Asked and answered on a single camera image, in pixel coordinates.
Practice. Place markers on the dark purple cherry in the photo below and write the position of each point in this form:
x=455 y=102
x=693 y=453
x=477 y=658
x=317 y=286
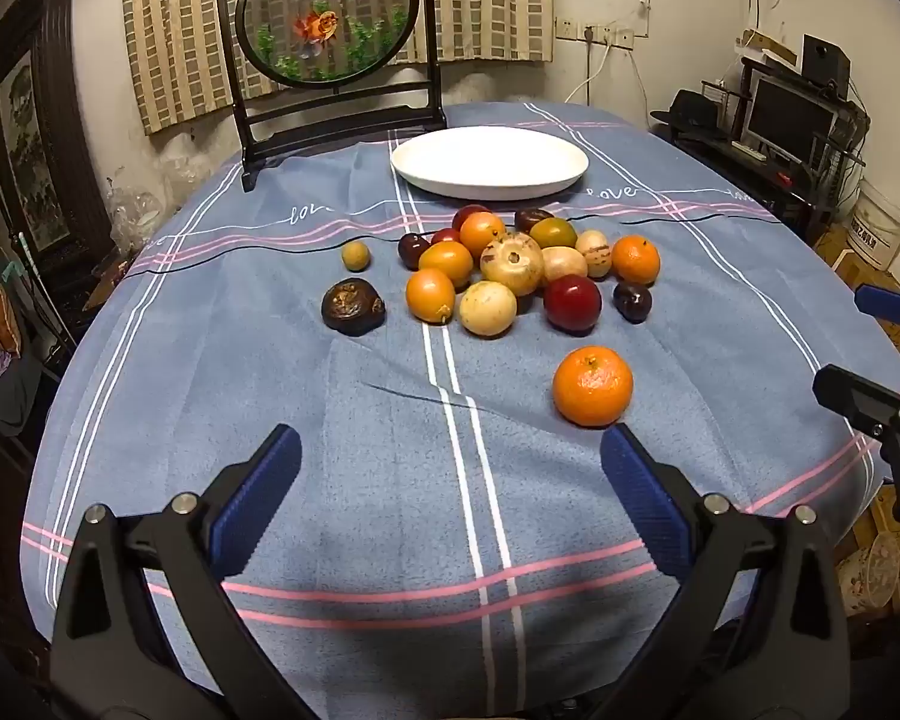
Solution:
x=414 y=250
x=633 y=301

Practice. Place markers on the clear floral plastic container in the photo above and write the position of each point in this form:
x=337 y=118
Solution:
x=870 y=574

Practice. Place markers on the black hat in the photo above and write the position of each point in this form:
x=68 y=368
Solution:
x=694 y=112

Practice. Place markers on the clear plastic bags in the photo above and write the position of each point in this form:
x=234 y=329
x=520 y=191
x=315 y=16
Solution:
x=139 y=206

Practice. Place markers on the blue striped tablecloth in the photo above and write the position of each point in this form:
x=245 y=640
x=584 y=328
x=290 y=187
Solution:
x=270 y=390

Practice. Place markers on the computer monitor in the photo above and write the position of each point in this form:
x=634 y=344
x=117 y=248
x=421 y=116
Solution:
x=787 y=116

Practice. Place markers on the white wall socket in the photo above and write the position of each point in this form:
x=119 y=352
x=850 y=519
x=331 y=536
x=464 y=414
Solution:
x=566 y=28

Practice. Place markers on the black computer desk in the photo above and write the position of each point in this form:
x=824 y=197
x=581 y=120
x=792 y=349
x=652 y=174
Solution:
x=795 y=187

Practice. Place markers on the dark framed painting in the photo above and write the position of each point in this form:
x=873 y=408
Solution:
x=37 y=150

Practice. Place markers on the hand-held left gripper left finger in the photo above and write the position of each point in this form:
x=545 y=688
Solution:
x=259 y=502

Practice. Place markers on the round goldfish screen on stand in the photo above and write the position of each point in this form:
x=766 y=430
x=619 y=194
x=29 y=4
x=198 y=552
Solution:
x=322 y=26

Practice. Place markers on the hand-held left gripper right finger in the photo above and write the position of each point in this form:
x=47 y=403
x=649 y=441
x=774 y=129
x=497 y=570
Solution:
x=649 y=510

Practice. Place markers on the red cherry tomato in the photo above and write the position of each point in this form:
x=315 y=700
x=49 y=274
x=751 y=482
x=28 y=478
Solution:
x=445 y=236

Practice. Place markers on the smooth orange fruit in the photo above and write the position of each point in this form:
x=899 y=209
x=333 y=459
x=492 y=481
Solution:
x=445 y=262
x=430 y=295
x=482 y=232

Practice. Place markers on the small yellow longan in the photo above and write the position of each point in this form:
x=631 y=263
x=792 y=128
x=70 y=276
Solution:
x=355 y=255

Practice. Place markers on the large beige round fruit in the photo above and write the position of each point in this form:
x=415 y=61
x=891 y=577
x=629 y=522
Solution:
x=511 y=262

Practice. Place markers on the beige patterned curtain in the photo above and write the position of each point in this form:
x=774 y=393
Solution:
x=172 y=30

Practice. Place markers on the speckled beige fruit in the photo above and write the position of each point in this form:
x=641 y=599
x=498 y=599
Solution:
x=594 y=252

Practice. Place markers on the black speaker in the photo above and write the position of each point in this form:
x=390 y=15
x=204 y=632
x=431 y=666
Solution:
x=825 y=56

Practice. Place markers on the white oval plate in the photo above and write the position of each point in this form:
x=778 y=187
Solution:
x=487 y=157

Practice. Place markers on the green and yellow citrus fruit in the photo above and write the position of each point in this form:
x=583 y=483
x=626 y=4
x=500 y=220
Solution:
x=553 y=232

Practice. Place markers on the orange mandarin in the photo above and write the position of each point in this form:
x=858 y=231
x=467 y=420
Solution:
x=635 y=259
x=593 y=387

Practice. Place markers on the wrinkled dark brown fruit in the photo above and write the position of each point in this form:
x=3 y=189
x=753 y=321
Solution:
x=352 y=304

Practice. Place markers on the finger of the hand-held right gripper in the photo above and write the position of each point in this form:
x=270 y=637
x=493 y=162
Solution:
x=885 y=304
x=862 y=394

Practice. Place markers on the green and white stick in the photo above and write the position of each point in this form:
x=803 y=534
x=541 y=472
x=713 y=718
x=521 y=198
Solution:
x=41 y=292

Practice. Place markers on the red plum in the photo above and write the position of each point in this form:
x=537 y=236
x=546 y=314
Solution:
x=469 y=216
x=572 y=304

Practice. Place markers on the white plastic bucket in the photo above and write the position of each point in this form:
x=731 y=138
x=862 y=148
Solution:
x=881 y=229

